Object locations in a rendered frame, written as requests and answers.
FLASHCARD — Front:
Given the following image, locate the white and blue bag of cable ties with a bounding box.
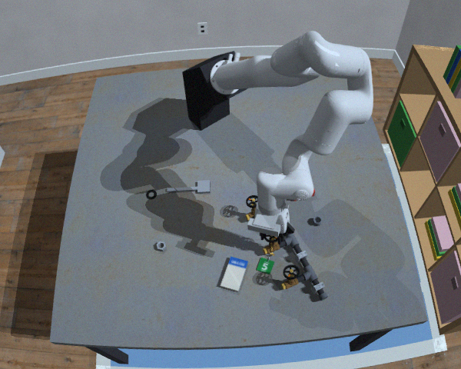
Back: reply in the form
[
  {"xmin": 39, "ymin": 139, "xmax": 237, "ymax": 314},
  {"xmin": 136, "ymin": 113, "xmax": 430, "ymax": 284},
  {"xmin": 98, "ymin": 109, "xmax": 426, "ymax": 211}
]
[{"xmin": 221, "ymin": 257, "xmax": 248, "ymax": 292}]

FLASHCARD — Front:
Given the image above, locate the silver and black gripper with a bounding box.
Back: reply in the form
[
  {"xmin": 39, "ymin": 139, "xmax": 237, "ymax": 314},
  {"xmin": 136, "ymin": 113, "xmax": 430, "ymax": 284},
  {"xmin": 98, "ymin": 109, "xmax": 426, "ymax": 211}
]
[{"xmin": 252, "ymin": 202, "xmax": 295, "ymax": 244}]

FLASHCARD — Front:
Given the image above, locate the dark grey pipe with three valves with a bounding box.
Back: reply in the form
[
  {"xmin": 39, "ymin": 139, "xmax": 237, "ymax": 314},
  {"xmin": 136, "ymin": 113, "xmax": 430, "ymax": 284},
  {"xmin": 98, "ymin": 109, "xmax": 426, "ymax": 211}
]
[{"xmin": 246, "ymin": 195, "xmax": 328, "ymax": 301}]

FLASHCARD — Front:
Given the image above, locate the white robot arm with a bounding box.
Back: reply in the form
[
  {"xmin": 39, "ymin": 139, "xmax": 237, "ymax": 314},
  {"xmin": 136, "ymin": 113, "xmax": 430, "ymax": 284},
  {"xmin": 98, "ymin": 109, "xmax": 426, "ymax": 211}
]
[{"xmin": 210, "ymin": 31, "xmax": 373, "ymax": 237}]

